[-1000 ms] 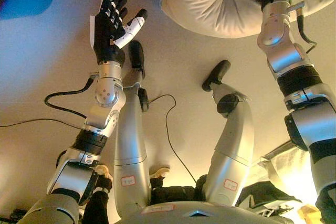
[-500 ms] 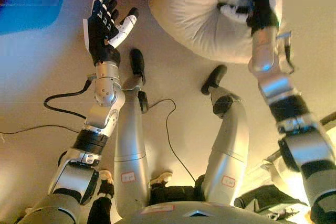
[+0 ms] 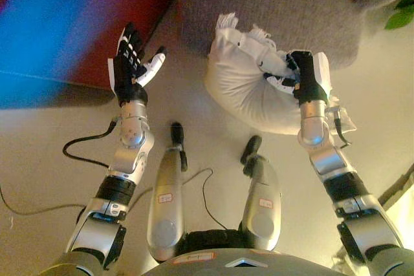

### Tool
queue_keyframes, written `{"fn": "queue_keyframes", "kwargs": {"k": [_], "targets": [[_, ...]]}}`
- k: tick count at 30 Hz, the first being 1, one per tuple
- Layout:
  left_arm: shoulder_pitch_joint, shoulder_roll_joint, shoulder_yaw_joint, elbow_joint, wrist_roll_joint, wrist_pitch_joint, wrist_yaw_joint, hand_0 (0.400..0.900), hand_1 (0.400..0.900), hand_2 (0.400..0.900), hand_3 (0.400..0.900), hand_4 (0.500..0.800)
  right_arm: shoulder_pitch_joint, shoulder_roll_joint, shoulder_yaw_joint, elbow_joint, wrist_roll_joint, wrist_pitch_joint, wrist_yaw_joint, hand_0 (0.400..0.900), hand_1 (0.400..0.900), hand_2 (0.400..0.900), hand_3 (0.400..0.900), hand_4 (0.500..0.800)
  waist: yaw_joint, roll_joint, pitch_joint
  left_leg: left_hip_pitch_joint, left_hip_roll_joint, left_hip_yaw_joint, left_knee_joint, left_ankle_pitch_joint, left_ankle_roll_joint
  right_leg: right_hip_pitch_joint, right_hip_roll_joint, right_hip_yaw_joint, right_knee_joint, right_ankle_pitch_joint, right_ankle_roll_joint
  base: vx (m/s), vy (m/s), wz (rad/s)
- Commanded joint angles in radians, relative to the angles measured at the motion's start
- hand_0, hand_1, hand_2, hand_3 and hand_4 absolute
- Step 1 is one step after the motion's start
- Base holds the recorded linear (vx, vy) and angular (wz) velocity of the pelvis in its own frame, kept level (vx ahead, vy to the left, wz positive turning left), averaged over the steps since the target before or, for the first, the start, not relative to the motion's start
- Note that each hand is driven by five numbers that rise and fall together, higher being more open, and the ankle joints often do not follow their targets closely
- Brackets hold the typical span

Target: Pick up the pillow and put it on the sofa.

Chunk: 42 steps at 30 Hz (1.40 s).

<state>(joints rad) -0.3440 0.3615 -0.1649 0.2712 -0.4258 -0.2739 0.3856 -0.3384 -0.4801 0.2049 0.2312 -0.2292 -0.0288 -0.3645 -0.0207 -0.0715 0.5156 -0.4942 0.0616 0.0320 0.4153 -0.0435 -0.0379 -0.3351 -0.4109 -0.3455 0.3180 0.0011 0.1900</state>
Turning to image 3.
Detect silver left robot leg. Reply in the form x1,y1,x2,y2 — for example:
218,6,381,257
146,122,189,263

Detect grey fabric armchair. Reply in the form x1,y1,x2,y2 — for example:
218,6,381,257
179,0,414,72

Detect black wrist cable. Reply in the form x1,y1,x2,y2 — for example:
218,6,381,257
62,120,123,169
332,109,353,148

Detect green potted plant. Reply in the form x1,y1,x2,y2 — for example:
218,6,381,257
384,0,414,30

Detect thin black floor cable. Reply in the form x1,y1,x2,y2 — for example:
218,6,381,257
0,167,231,230

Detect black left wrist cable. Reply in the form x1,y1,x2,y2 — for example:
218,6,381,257
62,120,123,169

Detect grey robot torso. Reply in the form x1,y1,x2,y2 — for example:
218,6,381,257
141,228,332,276

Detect silver robot leg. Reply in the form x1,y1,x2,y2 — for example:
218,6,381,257
239,134,283,251
146,122,189,263

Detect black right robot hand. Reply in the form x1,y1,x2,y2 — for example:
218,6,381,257
257,50,334,107

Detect white tasselled pillow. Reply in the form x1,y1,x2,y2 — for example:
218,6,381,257
203,12,357,136

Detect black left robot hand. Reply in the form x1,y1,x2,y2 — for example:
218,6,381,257
107,23,168,108

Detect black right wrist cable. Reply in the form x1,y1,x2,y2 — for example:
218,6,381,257
332,109,353,148

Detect silver right robot leg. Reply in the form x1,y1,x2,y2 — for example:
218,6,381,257
239,134,283,251

